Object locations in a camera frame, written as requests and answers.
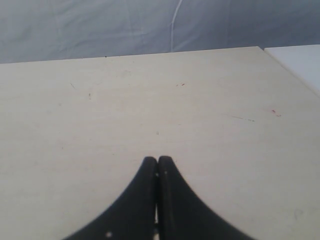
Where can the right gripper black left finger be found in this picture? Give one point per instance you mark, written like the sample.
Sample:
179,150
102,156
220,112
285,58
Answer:
132,215

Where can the white side table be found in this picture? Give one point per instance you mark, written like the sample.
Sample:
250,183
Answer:
303,61

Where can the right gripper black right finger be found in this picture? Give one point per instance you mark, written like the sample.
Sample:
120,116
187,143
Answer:
183,215

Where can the grey-blue backdrop cloth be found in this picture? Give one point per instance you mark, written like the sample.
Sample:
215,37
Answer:
41,30

